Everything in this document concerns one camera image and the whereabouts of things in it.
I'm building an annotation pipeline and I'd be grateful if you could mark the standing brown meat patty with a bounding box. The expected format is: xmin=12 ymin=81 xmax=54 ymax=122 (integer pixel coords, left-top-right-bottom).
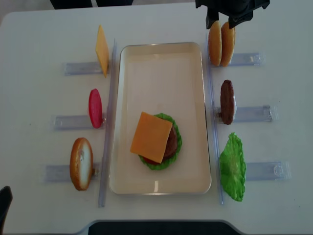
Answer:
xmin=220 ymin=80 xmax=235 ymax=125

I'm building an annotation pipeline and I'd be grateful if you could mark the standing orange cheese slice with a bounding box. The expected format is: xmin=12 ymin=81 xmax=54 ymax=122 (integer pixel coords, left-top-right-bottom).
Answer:
xmin=95 ymin=25 xmax=109 ymax=78

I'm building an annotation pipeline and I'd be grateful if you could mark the standing white-faced bread slice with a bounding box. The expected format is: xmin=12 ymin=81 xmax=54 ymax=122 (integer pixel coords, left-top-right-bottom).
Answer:
xmin=69 ymin=138 xmax=93 ymax=190

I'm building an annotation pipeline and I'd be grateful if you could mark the clear holder under bread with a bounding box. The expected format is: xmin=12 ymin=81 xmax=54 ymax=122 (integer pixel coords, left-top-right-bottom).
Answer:
xmin=40 ymin=163 xmax=103 ymax=184

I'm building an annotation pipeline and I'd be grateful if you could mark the cream rectangular tray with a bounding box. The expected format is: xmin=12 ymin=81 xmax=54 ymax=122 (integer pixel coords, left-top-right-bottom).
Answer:
xmin=110 ymin=42 xmax=212 ymax=195

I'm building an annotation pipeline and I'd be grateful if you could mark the clear holder under tomato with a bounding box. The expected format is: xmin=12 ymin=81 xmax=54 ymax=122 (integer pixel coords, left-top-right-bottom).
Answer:
xmin=51 ymin=115 xmax=95 ymax=131

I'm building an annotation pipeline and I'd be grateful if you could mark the brown meat patty on burger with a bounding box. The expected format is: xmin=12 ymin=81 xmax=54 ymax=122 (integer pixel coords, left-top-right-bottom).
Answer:
xmin=163 ymin=126 xmax=178 ymax=160

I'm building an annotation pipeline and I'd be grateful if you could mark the red tomato slice on burger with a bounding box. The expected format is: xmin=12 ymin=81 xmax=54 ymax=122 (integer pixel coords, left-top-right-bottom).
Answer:
xmin=142 ymin=157 xmax=159 ymax=165

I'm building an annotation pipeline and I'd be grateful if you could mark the clear holder under buns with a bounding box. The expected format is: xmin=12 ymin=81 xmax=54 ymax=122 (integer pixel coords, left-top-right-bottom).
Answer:
xmin=210 ymin=51 xmax=267 ymax=67

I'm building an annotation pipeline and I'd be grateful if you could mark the clear holder under lettuce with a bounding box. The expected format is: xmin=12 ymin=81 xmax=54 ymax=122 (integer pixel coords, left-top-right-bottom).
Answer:
xmin=246 ymin=161 xmax=291 ymax=181

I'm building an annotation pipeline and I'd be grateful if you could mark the standing green lettuce leaf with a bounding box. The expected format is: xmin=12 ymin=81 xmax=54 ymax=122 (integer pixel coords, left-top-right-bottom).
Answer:
xmin=219 ymin=132 xmax=246 ymax=202

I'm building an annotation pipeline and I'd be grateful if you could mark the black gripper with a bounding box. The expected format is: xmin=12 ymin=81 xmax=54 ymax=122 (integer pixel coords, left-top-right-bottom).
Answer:
xmin=195 ymin=0 xmax=270 ymax=29

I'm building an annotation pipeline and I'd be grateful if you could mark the standing bun slice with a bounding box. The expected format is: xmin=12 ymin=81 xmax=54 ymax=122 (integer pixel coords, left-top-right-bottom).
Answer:
xmin=208 ymin=21 xmax=222 ymax=67

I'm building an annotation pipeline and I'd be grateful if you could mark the clear holder under cheese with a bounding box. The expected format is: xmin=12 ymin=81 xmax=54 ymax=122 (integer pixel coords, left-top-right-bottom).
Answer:
xmin=63 ymin=62 xmax=103 ymax=76

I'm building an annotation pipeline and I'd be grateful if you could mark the long clear rail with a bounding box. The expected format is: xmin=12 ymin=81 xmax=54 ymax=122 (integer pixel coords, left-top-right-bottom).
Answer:
xmin=98 ymin=39 xmax=118 ymax=208
xmin=205 ymin=32 xmax=224 ymax=206

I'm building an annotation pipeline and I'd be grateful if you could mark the black base at bottom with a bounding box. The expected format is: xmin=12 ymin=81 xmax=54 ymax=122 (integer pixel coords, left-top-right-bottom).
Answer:
xmin=88 ymin=221 xmax=239 ymax=235

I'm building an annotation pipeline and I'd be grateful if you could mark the standing red tomato slice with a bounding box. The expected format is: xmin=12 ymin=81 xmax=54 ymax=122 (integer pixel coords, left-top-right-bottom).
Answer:
xmin=89 ymin=89 xmax=103 ymax=128

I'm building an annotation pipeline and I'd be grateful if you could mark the left long clear rail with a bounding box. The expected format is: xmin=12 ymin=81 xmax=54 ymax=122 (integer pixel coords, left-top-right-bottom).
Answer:
xmin=98 ymin=39 xmax=118 ymax=208

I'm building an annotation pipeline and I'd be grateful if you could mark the black object at left edge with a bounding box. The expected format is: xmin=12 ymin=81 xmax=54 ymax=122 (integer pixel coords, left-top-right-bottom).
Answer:
xmin=0 ymin=186 xmax=13 ymax=234

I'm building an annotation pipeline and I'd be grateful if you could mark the right long clear rail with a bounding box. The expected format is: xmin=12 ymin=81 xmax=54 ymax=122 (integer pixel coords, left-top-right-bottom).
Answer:
xmin=205 ymin=32 xmax=224 ymax=206

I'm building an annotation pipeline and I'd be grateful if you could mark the green lettuce leaf on burger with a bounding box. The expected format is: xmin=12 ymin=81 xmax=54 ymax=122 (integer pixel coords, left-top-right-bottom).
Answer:
xmin=139 ymin=113 xmax=182 ymax=170

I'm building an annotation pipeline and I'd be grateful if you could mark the clear holder under patty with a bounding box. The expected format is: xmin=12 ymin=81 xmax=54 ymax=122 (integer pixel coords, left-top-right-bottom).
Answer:
xmin=214 ymin=105 xmax=279 ymax=123

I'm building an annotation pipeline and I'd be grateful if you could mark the orange cheese slice on burger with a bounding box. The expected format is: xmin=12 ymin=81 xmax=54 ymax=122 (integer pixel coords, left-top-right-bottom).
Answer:
xmin=130 ymin=112 xmax=172 ymax=163

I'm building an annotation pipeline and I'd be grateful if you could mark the golden top bun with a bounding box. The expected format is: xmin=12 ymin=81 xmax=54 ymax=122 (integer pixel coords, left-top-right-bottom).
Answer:
xmin=220 ymin=22 xmax=236 ymax=67

